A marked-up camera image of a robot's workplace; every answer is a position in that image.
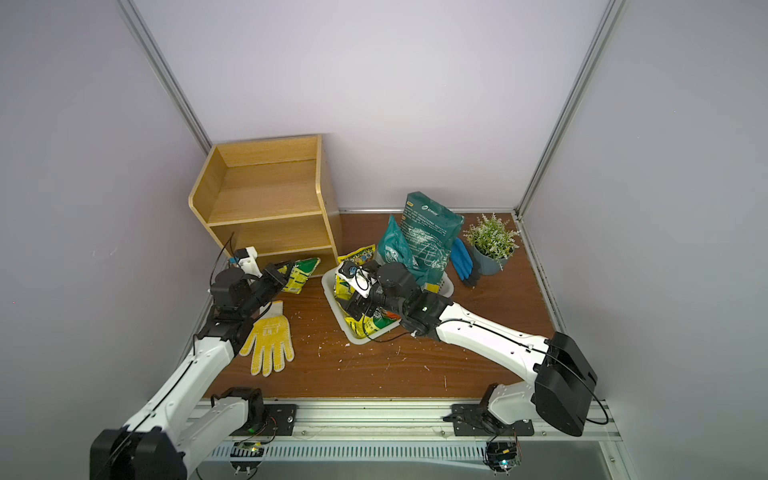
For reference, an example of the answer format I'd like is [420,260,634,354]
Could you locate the yellow packet shelf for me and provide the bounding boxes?
[278,257,321,294]
[337,244,376,266]
[345,314,400,339]
[334,275,355,303]

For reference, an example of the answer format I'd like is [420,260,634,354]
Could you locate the yellow packet bottom shelf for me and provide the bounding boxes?
[345,314,400,339]
[278,257,321,294]

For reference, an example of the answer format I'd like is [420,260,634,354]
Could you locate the white plastic basket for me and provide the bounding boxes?
[321,269,454,345]

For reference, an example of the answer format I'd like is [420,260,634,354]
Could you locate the green yellow fertilizer bag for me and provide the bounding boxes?
[400,191,464,293]

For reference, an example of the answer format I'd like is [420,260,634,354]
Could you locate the green orange fertilizer bag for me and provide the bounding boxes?
[377,215,416,270]

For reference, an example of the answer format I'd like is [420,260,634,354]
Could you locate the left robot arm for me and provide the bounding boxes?
[89,261,294,479]

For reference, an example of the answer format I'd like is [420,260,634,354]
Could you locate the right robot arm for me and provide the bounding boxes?
[335,261,597,437]

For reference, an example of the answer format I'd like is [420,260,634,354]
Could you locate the wooden three-tier shelf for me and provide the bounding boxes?
[188,134,342,276]

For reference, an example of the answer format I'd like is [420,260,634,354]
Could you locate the yellow knit work glove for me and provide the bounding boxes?
[239,301,295,377]

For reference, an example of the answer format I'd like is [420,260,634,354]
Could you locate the blue rubber glove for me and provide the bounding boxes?
[450,238,480,288]

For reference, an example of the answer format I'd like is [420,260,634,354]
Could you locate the potted green plant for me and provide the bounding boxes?
[464,213,521,276]

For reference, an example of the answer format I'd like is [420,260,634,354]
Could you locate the left controller board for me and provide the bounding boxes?
[229,441,265,479]

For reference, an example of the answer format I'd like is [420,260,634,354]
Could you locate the controller board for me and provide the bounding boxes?
[483,441,521,474]
[229,441,265,479]

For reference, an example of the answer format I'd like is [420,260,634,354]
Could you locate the right controller board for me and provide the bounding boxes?
[483,441,521,474]

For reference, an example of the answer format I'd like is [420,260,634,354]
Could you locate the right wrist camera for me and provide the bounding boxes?
[336,260,372,298]

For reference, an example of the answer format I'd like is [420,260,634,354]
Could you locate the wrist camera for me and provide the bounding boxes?
[336,260,372,298]
[229,246,262,278]

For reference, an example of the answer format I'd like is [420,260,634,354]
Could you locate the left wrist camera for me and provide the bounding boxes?
[229,246,262,278]

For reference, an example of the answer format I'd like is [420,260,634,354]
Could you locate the aluminium mounting rail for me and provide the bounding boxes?
[264,398,622,442]

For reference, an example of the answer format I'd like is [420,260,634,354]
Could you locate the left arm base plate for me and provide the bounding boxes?
[233,403,298,438]

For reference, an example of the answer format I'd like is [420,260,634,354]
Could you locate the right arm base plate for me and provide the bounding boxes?
[443,403,535,437]

